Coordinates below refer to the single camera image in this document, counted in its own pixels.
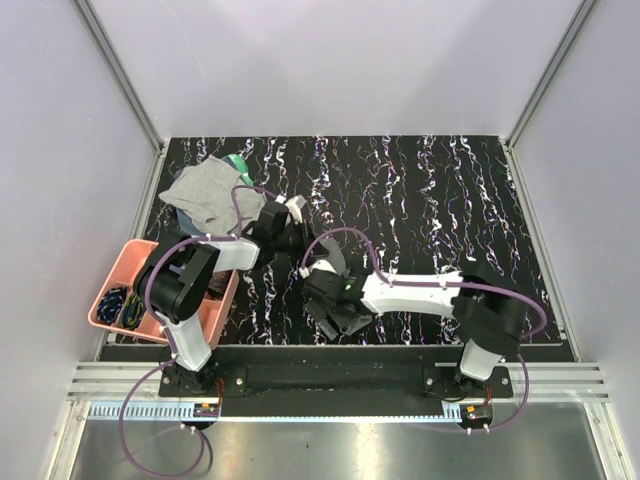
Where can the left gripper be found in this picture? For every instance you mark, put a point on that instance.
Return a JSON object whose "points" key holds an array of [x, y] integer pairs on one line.
{"points": [[304, 230]]}

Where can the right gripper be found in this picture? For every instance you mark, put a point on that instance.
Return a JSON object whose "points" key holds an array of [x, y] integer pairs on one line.
{"points": [[326, 305]]}

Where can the dark grey napkin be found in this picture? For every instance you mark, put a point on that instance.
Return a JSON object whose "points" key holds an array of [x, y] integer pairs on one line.
{"points": [[328, 248]]}

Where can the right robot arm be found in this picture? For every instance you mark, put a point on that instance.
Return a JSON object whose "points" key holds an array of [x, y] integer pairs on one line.
{"points": [[490, 317]]}

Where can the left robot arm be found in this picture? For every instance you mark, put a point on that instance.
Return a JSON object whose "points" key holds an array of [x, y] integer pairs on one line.
{"points": [[175, 276]]}

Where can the dark brown object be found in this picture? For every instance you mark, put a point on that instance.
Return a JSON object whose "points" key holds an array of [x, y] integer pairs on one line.
{"points": [[220, 284]]}

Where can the green packet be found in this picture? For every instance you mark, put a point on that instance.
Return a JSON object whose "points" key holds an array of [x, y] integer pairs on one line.
{"points": [[237, 162]]}

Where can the light grey cloth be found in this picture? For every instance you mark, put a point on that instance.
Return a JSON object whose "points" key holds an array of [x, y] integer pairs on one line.
{"points": [[203, 192]]}

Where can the dark blue cloth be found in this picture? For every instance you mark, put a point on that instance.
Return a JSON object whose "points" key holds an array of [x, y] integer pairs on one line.
{"points": [[186, 224]]}

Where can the pink divided tray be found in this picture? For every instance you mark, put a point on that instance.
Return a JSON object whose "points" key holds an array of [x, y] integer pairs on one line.
{"points": [[212, 313]]}

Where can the yellow black patterned object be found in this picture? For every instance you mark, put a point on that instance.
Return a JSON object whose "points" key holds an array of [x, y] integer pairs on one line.
{"points": [[132, 312]]}

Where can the black blue patterned object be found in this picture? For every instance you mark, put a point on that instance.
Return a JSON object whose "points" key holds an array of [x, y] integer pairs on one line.
{"points": [[111, 304]]}

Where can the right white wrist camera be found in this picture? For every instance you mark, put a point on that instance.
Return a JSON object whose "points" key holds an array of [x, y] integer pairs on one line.
{"points": [[323, 264]]}

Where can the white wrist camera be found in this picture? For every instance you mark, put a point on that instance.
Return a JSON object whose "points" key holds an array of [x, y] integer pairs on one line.
{"points": [[323, 264], [294, 205]]}

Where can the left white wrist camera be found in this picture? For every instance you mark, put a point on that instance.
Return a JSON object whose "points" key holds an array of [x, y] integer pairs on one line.
{"points": [[294, 205]]}

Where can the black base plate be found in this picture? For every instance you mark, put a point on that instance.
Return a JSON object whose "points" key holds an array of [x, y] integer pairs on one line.
{"points": [[330, 382]]}

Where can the right aluminium frame post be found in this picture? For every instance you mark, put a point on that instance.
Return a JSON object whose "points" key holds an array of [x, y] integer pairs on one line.
{"points": [[560, 54]]}

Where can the aluminium frame post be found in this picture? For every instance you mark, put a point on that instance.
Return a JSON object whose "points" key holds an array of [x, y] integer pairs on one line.
{"points": [[560, 54], [107, 51]]}

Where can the left aluminium frame post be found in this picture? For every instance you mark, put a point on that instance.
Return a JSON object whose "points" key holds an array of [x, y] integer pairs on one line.
{"points": [[107, 51]]}

